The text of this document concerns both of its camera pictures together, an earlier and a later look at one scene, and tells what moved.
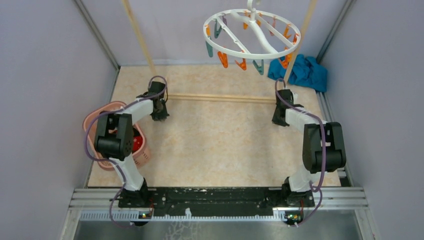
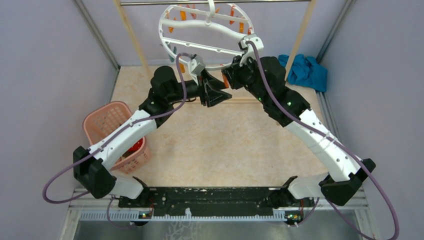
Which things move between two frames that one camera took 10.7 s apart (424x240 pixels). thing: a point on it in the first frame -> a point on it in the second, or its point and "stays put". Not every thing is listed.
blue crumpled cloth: [307, 72] stays put
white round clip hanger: [251, 23] -> [209, 33]
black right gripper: [275, 120] -> [234, 70]
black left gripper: [162, 117] -> [214, 94]
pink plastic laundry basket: [88, 127] stays put
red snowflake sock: [137, 143] stays put
